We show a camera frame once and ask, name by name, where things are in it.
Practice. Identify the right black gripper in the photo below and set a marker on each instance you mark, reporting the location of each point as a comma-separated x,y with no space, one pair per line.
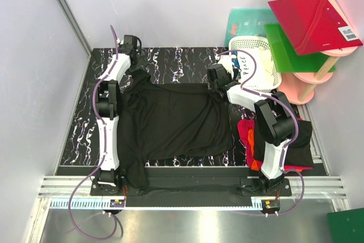
229,76

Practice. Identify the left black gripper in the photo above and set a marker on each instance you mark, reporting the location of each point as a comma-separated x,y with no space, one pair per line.
136,52

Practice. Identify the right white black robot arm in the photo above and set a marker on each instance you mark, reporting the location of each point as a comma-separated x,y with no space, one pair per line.
276,121

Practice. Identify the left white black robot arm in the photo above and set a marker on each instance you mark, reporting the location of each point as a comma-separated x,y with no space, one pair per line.
107,106

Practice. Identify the white plastic laundry basket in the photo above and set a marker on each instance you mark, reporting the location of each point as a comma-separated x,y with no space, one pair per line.
240,42

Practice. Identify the teal plastic board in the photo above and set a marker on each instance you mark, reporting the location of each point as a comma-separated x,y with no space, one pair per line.
248,22

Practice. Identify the green plastic sheet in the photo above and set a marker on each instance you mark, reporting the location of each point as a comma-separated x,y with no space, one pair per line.
285,58

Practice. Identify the orange t shirt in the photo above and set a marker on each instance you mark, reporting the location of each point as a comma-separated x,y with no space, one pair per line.
251,140

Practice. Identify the red plastic sheet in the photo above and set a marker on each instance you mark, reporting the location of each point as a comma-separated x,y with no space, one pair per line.
313,26

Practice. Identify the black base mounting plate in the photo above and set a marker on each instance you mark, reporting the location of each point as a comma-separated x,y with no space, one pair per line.
191,187

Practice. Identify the dark green board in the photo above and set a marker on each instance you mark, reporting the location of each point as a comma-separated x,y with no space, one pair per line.
346,226

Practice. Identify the left corner aluminium post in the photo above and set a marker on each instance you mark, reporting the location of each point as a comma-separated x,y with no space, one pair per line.
75,26

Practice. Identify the aluminium frame rail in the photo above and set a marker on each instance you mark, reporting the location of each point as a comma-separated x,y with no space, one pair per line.
59,188

